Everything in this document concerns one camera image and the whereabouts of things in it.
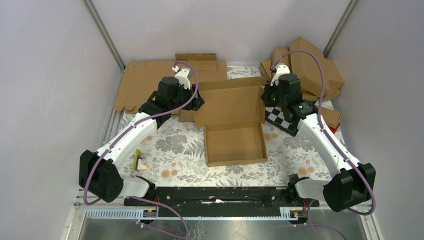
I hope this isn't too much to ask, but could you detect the stack of flat cardboard blanks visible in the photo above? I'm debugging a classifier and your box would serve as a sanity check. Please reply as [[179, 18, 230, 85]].
[[113, 53, 227, 114]]

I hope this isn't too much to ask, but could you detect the small green white object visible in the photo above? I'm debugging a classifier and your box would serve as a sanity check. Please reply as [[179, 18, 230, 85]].
[[132, 149, 149, 172]]

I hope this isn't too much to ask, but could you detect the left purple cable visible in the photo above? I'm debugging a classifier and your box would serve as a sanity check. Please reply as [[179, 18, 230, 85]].
[[82, 60, 200, 240]]

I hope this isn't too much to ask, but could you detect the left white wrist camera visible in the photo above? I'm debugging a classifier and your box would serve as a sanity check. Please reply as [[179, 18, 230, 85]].
[[172, 65, 192, 90]]

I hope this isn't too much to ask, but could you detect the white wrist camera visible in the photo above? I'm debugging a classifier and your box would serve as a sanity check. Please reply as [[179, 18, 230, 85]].
[[270, 63, 291, 86], [172, 65, 192, 90]]

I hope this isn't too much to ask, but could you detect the aluminium frame rail front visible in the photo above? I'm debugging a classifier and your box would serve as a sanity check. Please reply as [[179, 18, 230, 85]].
[[74, 186, 374, 222]]

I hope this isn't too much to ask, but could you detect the purple cable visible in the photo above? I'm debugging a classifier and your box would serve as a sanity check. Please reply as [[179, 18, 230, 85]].
[[270, 50, 377, 240], [82, 60, 200, 240]]

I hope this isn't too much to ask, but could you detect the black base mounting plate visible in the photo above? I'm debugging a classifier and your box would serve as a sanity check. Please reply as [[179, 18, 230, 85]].
[[144, 186, 320, 220]]

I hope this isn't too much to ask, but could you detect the floral patterned table mat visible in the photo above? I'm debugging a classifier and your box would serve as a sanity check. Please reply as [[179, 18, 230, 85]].
[[107, 66, 359, 188]]

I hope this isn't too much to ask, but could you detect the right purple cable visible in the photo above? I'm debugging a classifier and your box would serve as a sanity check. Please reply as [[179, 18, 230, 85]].
[[270, 50, 377, 240]]

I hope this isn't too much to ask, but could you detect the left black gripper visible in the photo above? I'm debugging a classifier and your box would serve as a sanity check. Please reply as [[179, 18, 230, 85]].
[[169, 82, 204, 111]]

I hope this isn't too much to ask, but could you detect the folded cardboard box beside red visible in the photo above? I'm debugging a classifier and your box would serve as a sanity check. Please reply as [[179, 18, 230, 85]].
[[321, 107, 342, 127]]

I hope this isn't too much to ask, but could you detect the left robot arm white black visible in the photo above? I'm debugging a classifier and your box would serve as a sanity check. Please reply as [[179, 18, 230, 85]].
[[78, 76, 204, 206]]

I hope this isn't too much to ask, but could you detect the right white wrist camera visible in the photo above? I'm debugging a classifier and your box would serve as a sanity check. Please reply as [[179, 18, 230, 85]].
[[270, 63, 291, 86]]

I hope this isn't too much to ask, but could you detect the black white checkerboard panel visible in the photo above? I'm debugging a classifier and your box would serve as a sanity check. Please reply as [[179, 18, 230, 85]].
[[265, 107, 299, 136]]

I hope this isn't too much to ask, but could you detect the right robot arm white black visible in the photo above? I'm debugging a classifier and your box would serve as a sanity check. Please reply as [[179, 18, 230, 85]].
[[261, 73, 376, 216]]

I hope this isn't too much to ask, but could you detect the large folded cardboard box top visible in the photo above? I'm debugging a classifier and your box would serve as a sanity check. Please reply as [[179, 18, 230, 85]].
[[289, 36, 332, 97]]

